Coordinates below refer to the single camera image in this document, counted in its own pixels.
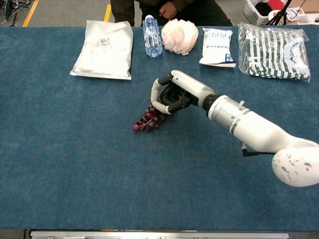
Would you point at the clear plastic water bottle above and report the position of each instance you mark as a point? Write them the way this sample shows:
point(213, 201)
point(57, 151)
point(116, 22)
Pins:
point(152, 37)

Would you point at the silver aluminium rail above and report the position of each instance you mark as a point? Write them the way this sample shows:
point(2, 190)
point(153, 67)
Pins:
point(159, 234)

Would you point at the white plastic laundry basket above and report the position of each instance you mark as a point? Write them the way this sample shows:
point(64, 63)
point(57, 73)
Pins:
point(256, 12)

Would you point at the white flat plastic package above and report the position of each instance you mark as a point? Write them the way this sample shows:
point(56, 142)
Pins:
point(104, 49)

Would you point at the white printed plastic bag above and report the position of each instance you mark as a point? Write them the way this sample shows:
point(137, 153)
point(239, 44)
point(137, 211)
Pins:
point(296, 12)

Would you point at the crumpled white cloth bundle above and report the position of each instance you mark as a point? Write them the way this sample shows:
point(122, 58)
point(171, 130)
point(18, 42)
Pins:
point(180, 36)

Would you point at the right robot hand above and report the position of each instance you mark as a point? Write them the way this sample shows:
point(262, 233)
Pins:
point(192, 87)

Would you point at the seated person in brown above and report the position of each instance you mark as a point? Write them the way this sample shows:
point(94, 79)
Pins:
point(189, 12)

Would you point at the black tripod stand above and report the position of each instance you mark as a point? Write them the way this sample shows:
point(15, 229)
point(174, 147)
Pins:
point(280, 13)

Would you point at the blue felt table cloth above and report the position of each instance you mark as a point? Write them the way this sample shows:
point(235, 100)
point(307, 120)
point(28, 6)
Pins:
point(99, 161)

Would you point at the white printed snack bag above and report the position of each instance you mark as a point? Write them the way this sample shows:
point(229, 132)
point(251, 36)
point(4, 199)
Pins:
point(216, 48)

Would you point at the purple grape bunch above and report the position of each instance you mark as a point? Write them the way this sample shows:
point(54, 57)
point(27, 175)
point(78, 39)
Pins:
point(149, 119)

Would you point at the bagged green striped shirt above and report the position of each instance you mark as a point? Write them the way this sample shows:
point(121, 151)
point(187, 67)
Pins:
point(272, 52)

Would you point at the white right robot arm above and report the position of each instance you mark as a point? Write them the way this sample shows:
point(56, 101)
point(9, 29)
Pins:
point(254, 127)

